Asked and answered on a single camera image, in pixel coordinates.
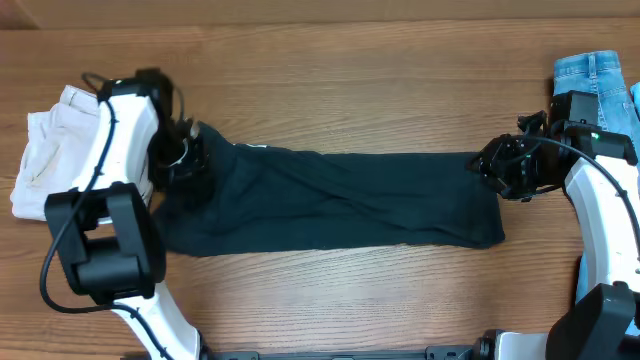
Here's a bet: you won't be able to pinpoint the beige folded pants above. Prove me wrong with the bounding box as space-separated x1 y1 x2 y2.
9 84 154 223

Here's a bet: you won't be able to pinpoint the black t-shirt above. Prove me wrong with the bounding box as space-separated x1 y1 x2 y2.
153 126 505 257

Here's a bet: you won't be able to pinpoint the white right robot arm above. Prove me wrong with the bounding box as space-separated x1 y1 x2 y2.
467 112 639 359

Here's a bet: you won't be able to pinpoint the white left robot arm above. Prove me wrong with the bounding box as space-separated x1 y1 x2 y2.
39 68 213 359

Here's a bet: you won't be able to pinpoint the blue denim jeans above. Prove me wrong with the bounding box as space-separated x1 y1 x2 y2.
552 50 640 336

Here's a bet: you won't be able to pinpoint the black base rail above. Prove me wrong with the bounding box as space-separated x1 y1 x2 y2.
198 345 477 360

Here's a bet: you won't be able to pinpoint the light blue cloth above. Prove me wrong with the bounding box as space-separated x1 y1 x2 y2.
630 82 640 117

